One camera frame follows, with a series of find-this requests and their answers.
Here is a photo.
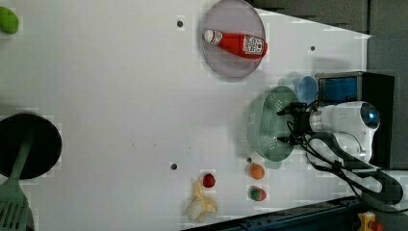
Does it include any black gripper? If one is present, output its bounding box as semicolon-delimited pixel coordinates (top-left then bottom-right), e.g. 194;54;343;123
276;102;312;145

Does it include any green plastic strainer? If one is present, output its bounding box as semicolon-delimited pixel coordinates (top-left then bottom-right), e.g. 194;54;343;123
246;86;298;169

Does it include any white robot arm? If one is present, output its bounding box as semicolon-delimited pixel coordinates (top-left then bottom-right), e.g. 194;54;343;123
277;101;407;214

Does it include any blue cup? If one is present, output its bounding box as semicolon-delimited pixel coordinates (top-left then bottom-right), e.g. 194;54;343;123
296;76;319;104

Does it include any black toaster oven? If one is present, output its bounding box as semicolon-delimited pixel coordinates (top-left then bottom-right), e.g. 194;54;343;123
316;71;395;168

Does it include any orange toy fruit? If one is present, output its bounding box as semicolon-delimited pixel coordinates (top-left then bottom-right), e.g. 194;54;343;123
248;164;265;180

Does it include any toy strawberry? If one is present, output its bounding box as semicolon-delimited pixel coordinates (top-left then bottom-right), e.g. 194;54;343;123
249;186;267;201

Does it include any red ketchup bottle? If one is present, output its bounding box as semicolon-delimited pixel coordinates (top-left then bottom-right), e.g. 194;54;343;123
204;29;268;60

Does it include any red toy apple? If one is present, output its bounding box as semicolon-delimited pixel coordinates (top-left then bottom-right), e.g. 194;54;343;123
203;173;216;188

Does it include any grey round plate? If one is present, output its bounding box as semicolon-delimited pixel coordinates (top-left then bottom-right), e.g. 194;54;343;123
201;0;268;78

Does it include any peeled toy banana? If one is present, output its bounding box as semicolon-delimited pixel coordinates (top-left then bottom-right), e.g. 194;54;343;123
186;179;217;222

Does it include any black utensil cup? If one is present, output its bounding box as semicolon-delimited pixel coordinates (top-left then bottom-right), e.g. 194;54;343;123
0;113;63;180

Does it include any green plastic spatula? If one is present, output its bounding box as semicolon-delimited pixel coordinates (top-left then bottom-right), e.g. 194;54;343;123
0;132;34;231

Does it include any green toy pear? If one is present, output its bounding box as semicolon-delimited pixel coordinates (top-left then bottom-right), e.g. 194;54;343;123
0;7;19;35

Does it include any blue metal frame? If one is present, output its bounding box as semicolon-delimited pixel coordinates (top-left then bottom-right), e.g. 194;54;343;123
184;196;363;231

